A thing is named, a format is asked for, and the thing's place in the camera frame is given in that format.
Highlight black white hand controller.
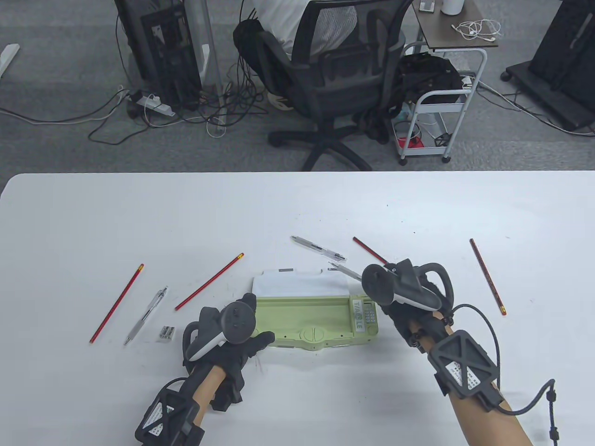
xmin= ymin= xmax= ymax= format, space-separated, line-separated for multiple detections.
xmin=362 ymin=259 xmax=455 ymax=313
xmin=183 ymin=301 xmax=257 ymax=363

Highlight white table foot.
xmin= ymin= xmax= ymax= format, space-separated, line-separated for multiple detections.
xmin=0 ymin=43 xmax=20 ymax=79

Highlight grey floor cables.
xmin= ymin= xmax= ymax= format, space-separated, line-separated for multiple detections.
xmin=476 ymin=79 xmax=595 ymax=138

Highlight white rolling cart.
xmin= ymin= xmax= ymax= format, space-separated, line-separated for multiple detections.
xmin=397 ymin=42 xmax=489 ymax=165

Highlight person's left hand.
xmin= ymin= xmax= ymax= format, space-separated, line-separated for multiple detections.
xmin=183 ymin=294 xmax=276 ymax=412

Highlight tangle of black floor cables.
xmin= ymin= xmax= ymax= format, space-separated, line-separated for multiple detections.
xmin=87 ymin=51 xmax=271 ymax=145

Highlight black mesh office chair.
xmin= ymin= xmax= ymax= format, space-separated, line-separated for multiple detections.
xmin=255 ymin=0 xmax=417 ymax=171

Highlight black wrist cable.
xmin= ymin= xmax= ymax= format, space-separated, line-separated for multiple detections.
xmin=449 ymin=304 xmax=558 ymax=446
xmin=151 ymin=376 xmax=187 ymax=396

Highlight white floor cable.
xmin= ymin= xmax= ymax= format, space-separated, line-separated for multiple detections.
xmin=0 ymin=86 xmax=131 ymax=125

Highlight person's left forearm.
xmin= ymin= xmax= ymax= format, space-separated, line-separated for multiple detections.
xmin=190 ymin=366 xmax=225 ymax=424

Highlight black bag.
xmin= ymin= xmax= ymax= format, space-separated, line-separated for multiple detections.
xmin=395 ymin=52 xmax=465 ymax=105

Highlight white power strip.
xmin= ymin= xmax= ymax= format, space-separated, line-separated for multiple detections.
xmin=136 ymin=94 xmax=176 ymax=117

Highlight small red container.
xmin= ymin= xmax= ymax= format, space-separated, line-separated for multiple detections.
xmin=395 ymin=122 xmax=426 ymax=149

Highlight clear grey-grip pen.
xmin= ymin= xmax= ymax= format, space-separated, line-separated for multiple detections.
xmin=123 ymin=286 xmax=169 ymax=346

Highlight black wheeled stand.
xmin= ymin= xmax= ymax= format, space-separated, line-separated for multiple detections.
xmin=501 ymin=0 xmax=595 ymax=133

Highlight grey metal desk leg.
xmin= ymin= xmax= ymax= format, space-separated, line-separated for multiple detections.
xmin=185 ymin=0 xmax=228 ymax=126

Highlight person's right hand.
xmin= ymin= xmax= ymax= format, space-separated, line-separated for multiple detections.
xmin=380 ymin=271 xmax=455 ymax=354

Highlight silver ballpoint pen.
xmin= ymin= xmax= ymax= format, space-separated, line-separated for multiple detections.
xmin=328 ymin=262 xmax=363 ymax=282
xmin=291 ymin=235 xmax=348 ymax=263

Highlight person's right forearm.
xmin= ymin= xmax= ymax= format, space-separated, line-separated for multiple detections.
xmin=418 ymin=318 xmax=533 ymax=446

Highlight red pencil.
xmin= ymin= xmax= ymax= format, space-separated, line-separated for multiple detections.
xmin=469 ymin=238 xmax=507 ymax=316
xmin=89 ymin=263 xmax=145 ymax=344
xmin=352 ymin=236 xmax=389 ymax=265
xmin=175 ymin=253 xmax=245 ymax=311

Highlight green panda pencil case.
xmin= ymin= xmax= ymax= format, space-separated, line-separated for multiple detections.
xmin=249 ymin=267 xmax=379 ymax=351

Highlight white earphone cable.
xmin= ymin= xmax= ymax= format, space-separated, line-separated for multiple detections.
xmin=452 ymin=19 xmax=502 ymax=42

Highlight black computer tower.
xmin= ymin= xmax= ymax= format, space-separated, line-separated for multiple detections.
xmin=114 ymin=0 xmax=204 ymax=107

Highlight brown wooden side table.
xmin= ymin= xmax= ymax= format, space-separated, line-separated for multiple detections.
xmin=413 ymin=0 xmax=499 ymax=52

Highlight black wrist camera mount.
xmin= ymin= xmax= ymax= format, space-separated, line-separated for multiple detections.
xmin=429 ymin=330 xmax=502 ymax=412
xmin=135 ymin=389 xmax=205 ymax=446

